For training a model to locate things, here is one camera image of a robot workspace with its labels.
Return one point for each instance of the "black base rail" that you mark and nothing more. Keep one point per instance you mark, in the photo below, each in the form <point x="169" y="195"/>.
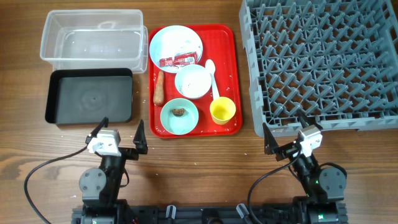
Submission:
<point x="217" y="214"/>

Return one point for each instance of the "black plastic tray bin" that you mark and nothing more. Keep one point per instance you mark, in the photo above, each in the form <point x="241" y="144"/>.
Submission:
<point x="83" y="96"/>

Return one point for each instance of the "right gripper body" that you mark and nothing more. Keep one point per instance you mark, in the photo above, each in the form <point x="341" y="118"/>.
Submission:
<point x="285" y="150"/>

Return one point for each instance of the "clear plastic bin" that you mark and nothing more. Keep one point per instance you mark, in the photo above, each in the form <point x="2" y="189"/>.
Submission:
<point x="95" y="38"/>

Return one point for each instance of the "yellow cup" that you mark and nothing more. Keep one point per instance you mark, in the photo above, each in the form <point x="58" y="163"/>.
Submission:
<point x="222" y="109"/>

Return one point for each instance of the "light blue plate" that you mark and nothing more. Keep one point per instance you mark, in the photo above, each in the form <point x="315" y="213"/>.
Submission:
<point x="174" y="40"/>

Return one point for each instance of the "brown carrot stick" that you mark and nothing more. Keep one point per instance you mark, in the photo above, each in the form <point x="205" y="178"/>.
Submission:
<point x="158" y="97"/>

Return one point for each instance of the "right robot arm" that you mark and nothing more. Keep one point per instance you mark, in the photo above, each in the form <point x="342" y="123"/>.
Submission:
<point x="324" y="184"/>

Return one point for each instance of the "light blue rice bowl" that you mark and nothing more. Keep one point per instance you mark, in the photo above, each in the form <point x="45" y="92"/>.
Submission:
<point x="193" y="81"/>

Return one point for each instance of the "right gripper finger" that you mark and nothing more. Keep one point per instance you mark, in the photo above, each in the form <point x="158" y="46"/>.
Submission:
<point x="305" y="121"/>
<point x="270" y="144"/>

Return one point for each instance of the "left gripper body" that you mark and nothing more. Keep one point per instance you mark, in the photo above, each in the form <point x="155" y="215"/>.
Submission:
<point x="129" y="154"/>

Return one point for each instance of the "green bowl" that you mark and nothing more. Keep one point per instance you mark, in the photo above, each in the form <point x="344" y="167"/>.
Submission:
<point x="179" y="125"/>

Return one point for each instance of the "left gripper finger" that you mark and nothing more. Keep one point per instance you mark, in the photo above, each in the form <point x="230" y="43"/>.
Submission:
<point x="140" y="139"/>
<point x="103" y="124"/>

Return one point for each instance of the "brown food scrap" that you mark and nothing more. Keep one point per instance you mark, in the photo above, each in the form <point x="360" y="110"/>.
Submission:
<point x="178" y="112"/>

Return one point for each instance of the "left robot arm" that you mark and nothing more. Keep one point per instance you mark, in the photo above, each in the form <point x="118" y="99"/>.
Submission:
<point x="100" y="186"/>

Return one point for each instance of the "white plastic spoon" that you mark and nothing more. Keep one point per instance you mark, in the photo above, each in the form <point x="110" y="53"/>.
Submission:
<point x="210" y="66"/>

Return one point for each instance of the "red serving tray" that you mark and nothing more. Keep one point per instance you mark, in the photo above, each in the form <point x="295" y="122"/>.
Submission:
<point x="218" y="42"/>

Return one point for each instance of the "red snack wrapper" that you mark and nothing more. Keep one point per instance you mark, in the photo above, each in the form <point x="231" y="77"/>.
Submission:
<point x="180" y="60"/>

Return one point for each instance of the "grey dishwasher rack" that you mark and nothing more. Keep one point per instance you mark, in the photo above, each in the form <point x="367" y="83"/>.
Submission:
<point x="336" y="61"/>

